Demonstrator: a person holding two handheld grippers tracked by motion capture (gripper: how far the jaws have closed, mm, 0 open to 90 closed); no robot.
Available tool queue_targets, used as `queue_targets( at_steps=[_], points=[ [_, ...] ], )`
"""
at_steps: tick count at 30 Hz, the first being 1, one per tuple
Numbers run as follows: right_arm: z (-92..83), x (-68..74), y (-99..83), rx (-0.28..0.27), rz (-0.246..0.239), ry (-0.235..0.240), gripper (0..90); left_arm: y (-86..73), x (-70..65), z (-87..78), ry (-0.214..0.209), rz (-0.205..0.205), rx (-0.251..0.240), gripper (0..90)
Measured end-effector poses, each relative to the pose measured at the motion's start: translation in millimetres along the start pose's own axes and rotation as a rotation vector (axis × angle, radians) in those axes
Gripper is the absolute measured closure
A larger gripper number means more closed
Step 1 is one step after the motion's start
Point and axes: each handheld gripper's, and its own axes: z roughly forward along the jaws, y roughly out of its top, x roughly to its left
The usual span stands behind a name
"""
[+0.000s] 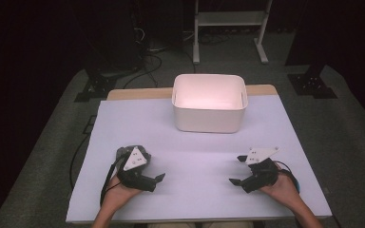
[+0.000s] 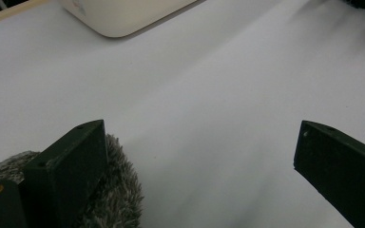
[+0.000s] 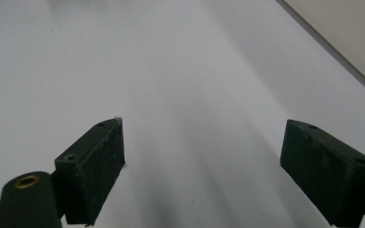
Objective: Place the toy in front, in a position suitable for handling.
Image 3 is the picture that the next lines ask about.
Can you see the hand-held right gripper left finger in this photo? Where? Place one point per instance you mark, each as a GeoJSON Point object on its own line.
{"type": "Point", "coordinates": [92, 171]}

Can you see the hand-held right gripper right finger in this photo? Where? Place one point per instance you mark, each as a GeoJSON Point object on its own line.
{"type": "Point", "coordinates": [326, 171]}

